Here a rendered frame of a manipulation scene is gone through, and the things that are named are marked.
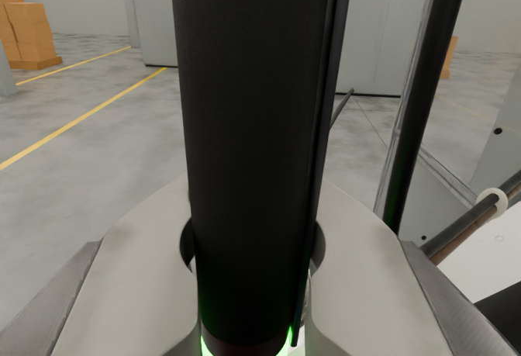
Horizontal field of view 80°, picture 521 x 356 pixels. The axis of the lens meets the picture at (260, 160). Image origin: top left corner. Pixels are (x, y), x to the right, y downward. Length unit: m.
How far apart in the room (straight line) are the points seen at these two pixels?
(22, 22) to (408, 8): 7.12
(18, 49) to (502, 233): 8.36
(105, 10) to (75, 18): 1.25
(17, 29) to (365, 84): 6.87
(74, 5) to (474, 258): 14.24
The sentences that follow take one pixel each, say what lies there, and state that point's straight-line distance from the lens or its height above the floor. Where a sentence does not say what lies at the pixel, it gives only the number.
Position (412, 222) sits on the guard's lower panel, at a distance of 1.49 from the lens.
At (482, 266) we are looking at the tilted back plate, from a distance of 0.53.
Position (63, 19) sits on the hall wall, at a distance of 14.69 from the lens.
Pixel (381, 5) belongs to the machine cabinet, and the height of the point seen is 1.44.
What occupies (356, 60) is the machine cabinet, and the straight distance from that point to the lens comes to 5.74.
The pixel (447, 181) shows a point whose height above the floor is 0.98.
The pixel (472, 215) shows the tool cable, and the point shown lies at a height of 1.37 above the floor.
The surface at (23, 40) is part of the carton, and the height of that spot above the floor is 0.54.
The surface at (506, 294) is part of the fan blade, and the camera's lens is 0.30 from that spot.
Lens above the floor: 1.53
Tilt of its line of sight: 28 degrees down
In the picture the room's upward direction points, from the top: 2 degrees clockwise
